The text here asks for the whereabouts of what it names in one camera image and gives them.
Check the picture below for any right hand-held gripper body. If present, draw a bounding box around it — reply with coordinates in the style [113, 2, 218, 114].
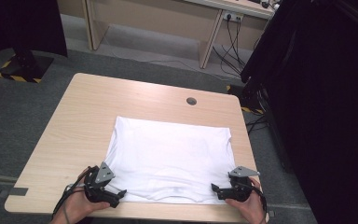
[225, 165, 261, 203]

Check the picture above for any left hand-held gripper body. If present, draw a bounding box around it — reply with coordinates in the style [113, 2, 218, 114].
[83, 161, 119, 204]

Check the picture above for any white t-shirt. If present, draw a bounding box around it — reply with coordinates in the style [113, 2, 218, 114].
[104, 115, 237, 205]

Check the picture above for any person's right hand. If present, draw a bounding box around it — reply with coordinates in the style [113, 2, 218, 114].
[225, 176, 268, 224]

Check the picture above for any person's left hand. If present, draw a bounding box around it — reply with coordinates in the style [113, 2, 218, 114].
[60, 167, 111, 220]

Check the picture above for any black stand base striped tape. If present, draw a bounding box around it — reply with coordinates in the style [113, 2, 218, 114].
[0, 46, 55, 84]
[227, 83, 267, 116]

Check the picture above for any white power socket strip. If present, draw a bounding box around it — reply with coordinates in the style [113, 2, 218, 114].
[222, 10, 244, 22]

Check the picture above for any beige wooden desk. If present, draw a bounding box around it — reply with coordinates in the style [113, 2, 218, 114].
[57, 0, 276, 69]

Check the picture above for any black curtain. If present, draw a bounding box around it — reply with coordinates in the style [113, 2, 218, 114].
[0, 0, 69, 87]

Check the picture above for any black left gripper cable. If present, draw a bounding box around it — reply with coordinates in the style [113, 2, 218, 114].
[51, 166, 94, 218]

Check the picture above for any black floor cable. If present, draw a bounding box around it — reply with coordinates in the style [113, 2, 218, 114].
[245, 114, 269, 135]

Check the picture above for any black curtain enclosure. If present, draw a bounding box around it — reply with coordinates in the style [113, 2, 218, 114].
[241, 0, 358, 224]

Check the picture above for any black hanging power cable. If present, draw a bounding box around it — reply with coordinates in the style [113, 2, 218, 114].
[220, 18, 247, 71]
[213, 17, 243, 77]

